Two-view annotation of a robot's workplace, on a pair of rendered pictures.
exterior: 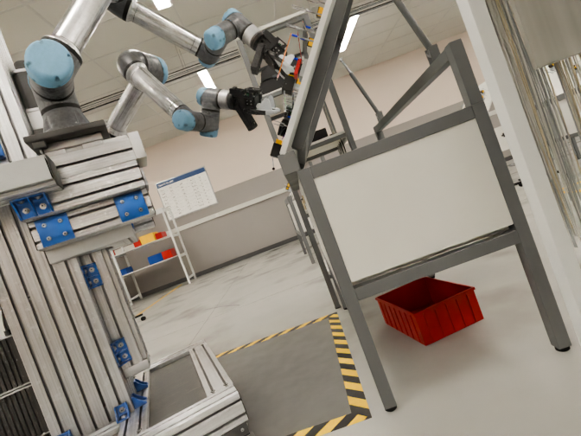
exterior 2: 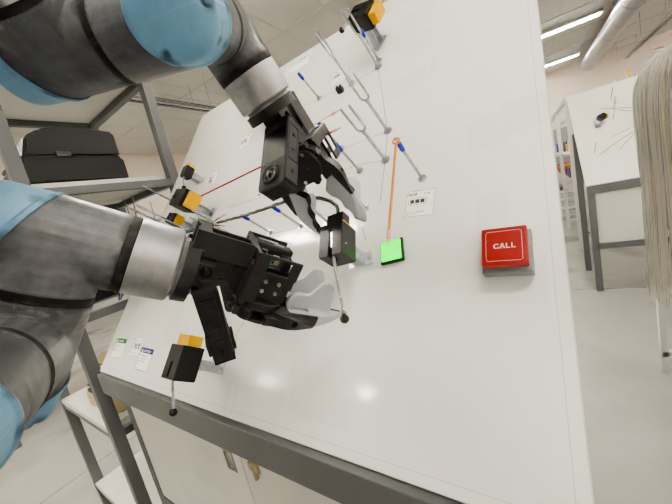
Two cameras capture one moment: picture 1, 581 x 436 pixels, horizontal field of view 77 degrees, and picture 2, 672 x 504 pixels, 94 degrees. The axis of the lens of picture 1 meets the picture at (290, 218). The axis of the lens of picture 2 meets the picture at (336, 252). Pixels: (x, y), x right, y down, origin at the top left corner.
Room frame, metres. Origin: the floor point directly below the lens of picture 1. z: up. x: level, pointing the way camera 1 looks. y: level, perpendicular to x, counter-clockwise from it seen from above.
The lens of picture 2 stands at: (1.14, 0.23, 1.21)
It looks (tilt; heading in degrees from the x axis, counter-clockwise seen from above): 9 degrees down; 304
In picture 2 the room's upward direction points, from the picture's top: 13 degrees counter-clockwise
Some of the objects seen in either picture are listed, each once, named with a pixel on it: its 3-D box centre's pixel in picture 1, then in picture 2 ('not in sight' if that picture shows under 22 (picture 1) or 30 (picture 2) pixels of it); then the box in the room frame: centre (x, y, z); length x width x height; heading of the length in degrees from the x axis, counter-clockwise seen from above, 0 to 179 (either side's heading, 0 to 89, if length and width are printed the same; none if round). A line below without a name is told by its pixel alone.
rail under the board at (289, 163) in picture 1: (293, 177); (221, 421); (1.72, -0.08, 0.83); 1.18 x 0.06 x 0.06; 178
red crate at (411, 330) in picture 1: (424, 307); not in sight; (1.66, -0.43, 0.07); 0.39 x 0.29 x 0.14; 10
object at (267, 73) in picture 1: (280, 80); (63, 163); (2.54, -0.26, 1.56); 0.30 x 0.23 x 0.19; 89
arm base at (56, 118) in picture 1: (66, 125); not in sight; (1.21, 0.58, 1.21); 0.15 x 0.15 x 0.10
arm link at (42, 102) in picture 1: (53, 90); not in sight; (1.20, 0.58, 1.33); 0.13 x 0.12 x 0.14; 31
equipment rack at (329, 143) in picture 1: (319, 165); (126, 319); (2.64, -0.32, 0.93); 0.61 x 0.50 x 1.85; 178
